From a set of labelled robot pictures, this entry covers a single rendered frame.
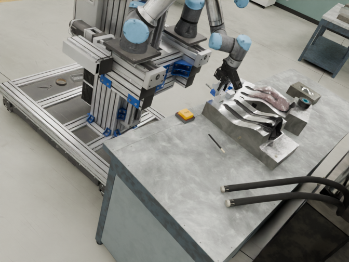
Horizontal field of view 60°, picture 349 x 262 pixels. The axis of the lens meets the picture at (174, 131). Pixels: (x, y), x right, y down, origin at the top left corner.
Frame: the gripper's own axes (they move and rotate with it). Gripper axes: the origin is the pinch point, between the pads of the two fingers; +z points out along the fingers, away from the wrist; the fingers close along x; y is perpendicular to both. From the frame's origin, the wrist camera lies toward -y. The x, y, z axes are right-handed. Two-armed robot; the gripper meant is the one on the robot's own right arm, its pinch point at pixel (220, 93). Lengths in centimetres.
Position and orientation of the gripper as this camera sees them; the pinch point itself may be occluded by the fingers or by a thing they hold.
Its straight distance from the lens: 171.2
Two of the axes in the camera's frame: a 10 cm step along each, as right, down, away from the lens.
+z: -2.6, 6.0, 7.6
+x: -7.2, 4.0, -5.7
